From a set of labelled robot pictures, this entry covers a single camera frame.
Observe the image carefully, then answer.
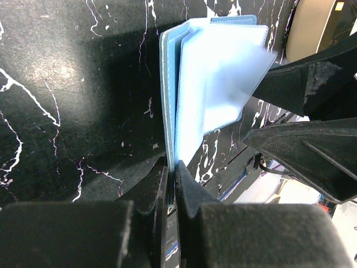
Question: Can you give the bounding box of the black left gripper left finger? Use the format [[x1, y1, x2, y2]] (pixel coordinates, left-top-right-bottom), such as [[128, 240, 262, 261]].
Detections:
[[1, 157, 168, 267]]

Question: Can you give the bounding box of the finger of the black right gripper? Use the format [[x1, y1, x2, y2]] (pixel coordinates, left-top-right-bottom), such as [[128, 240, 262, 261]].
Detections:
[[253, 33, 356, 116], [244, 118, 356, 204]]

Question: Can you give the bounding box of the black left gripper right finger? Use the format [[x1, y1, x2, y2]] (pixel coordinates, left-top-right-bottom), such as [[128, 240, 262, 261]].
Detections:
[[175, 161, 352, 267]]

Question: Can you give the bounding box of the blue leather card holder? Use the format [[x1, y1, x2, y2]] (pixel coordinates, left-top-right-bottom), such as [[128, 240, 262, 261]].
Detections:
[[159, 15, 277, 171]]

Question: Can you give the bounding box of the beige oval tray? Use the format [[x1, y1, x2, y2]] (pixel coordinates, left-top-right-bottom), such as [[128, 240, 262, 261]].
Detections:
[[286, 0, 335, 62]]

